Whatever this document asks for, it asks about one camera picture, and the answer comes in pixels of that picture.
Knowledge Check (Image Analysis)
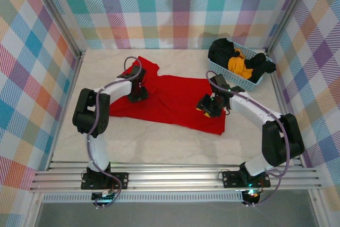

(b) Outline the red t-shirt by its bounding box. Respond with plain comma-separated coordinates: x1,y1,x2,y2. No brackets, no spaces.
108,56,226,136

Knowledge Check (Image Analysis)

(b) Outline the light blue plastic basket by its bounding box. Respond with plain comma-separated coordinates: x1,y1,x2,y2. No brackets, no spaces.
208,39,273,92

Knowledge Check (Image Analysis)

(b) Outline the orange t-shirt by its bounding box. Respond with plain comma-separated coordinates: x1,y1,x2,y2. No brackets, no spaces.
227,48,254,80

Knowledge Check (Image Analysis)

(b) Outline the black t-shirt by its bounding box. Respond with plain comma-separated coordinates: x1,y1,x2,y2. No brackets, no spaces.
244,53,277,83
208,38,237,68

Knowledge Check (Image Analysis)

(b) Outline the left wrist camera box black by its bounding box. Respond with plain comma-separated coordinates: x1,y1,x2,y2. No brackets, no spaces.
129,64,146,80

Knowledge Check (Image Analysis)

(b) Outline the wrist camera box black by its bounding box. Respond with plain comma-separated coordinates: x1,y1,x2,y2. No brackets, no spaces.
208,74,229,92
129,64,146,80

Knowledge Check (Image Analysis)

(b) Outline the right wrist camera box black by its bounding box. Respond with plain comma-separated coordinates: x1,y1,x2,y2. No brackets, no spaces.
208,74,229,92

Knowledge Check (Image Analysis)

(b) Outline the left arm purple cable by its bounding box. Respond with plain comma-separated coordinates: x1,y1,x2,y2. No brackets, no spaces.
86,56,143,209

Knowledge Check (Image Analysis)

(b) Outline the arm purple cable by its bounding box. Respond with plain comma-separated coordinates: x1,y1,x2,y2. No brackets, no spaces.
206,70,291,208
86,56,143,209

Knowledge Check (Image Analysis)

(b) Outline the aluminium side rail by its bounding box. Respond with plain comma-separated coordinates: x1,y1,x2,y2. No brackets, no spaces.
267,50,309,169
45,51,86,171

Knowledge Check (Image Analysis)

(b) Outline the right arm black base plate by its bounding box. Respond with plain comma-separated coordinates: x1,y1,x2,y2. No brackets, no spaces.
222,170,271,188

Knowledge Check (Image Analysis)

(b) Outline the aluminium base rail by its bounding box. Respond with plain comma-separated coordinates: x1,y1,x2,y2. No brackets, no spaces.
29,162,322,193

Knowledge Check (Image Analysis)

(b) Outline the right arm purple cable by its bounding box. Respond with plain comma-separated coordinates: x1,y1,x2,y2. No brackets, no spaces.
206,70,291,208

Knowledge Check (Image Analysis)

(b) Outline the white slotted cable duct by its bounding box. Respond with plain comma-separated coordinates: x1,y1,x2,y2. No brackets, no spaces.
42,194,245,203

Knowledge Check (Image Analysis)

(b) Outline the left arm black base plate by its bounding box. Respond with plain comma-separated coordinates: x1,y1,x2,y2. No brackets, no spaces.
81,171,130,190

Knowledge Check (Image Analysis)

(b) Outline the aluminium frame post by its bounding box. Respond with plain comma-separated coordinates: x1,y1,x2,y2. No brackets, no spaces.
28,0,86,57
265,0,318,55

